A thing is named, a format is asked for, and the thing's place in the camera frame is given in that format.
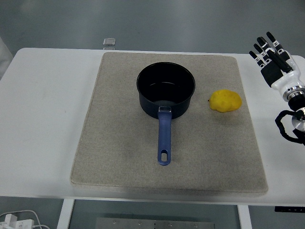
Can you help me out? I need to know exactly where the black table control panel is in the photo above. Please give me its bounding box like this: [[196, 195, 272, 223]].
[[274, 205, 305, 212]]

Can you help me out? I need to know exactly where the white power strip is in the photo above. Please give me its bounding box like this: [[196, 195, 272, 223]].
[[0, 213, 34, 229]]

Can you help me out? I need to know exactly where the grey metal plate with screws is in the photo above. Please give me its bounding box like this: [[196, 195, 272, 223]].
[[95, 217, 216, 229]]

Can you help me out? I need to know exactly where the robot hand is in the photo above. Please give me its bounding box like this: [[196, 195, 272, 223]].
[[249, 31, 305, 97]]

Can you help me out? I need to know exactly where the beige fabric mat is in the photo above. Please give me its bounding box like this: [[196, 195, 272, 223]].
[[70, 52, 269, 193]]

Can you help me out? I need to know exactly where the yellow potato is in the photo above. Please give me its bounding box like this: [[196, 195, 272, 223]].
[[208, 89, 243, 113]]

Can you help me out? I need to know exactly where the small silver metal block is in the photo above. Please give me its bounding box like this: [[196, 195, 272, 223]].
[[102, 37, 117, 47]]

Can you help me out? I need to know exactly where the dark blue pot with handle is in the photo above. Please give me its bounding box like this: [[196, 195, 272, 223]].
[[136, 62, 196, 166]]

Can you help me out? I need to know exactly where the white table leg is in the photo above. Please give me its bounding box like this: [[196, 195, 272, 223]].
[[56, 198, 75, 229], [237, 205, 251, 229]]

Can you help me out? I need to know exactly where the white cable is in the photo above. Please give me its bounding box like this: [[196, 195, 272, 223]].
[[0, 209, 50, 229]]

